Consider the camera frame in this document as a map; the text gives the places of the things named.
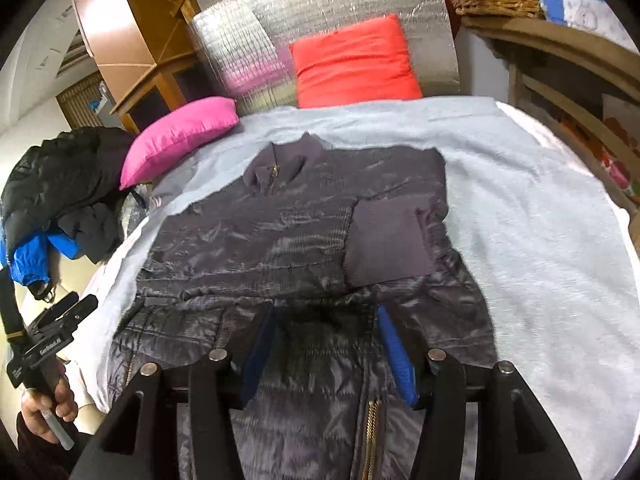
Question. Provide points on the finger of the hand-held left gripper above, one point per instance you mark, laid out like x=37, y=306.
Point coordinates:
x=75, y=312

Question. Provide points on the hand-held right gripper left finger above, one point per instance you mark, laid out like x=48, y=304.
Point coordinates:
x=260, y=345

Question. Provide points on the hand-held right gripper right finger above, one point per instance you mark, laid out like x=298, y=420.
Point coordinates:
x=397, y=350

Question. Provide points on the dark grey puffer jacket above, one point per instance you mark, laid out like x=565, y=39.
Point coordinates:
x=280, y=240

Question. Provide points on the person's left forearm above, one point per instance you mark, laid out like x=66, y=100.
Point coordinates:
x=40, y=455

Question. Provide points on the person's left hand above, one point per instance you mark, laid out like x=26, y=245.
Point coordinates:
x=35, y=410

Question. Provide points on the white bed sheet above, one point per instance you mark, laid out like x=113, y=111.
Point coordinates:
x=107, y=280

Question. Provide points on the blue jacket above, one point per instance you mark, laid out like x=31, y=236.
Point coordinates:
x=30, y=260

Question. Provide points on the black puffer jacket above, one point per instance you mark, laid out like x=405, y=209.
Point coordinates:
x=65, y=180

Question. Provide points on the light blue fleece blanket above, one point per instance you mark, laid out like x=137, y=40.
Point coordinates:
x=525, y=240

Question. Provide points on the pink pillow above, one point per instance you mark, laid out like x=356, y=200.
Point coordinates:
x=175, y=132

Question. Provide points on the wooden slatted blind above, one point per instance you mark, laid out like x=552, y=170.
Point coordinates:
x=80, y=102

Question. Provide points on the colourful folded fabrics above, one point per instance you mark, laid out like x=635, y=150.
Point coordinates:
x=607, y=155

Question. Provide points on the red pillow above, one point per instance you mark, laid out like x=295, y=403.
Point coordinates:
x=352, y=62

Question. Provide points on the brown wooden cabinet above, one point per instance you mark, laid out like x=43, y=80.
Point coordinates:
x=125, y=25

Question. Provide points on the silver foil insulation mat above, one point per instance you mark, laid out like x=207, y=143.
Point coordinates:
x=250, y=40

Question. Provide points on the wooden shelf unit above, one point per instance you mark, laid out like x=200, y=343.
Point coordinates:
x=560, y=70

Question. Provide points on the white and blue fabrics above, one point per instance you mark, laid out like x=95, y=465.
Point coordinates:
x=580, y=7

